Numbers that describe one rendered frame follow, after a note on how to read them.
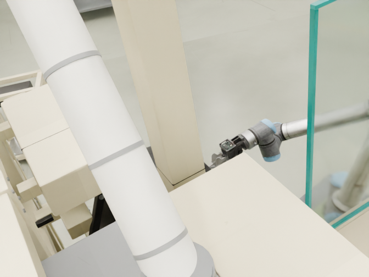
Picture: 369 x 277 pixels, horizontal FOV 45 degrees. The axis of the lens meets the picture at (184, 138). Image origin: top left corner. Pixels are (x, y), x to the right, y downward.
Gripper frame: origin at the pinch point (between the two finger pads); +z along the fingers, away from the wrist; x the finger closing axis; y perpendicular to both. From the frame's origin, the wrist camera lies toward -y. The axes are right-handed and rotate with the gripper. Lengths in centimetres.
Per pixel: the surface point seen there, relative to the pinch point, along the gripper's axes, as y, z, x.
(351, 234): 1, -20, 68
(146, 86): 85, 24, 38
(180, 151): 57, 23, 39
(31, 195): 56, 70, 17
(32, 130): 63, 59, -6
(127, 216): 89, 49, 79
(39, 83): -38, 45, -229
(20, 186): 59, 71, 14
